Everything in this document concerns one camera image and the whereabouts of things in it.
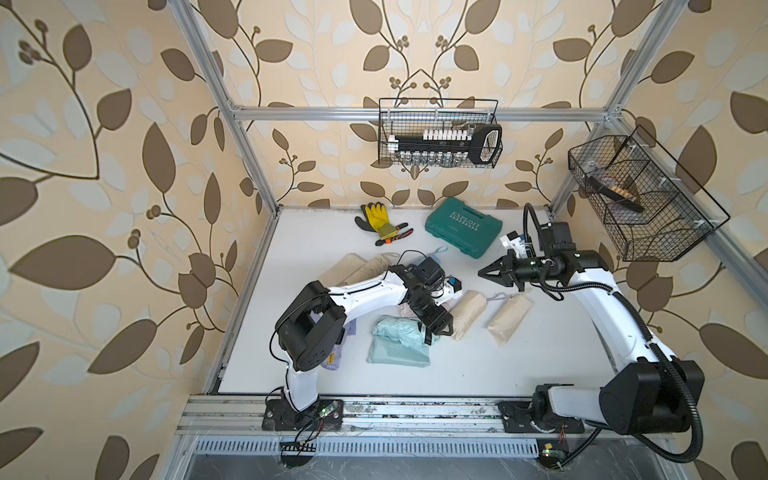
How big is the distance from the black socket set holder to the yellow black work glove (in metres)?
0.31

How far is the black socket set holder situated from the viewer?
0.83m

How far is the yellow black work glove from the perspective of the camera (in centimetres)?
112
